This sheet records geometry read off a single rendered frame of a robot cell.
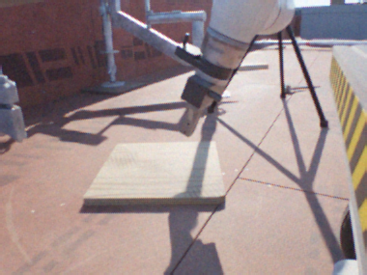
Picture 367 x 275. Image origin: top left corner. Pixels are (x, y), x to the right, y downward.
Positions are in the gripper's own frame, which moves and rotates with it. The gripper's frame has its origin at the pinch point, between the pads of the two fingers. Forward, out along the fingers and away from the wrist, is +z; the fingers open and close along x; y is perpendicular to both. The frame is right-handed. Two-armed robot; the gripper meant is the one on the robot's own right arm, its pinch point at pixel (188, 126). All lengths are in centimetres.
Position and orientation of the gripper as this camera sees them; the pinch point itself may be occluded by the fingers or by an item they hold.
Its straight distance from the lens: 66.6
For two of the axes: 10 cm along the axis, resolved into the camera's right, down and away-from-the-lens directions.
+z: -3.4, 7.9, 5.2
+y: 8.2, 5.2, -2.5
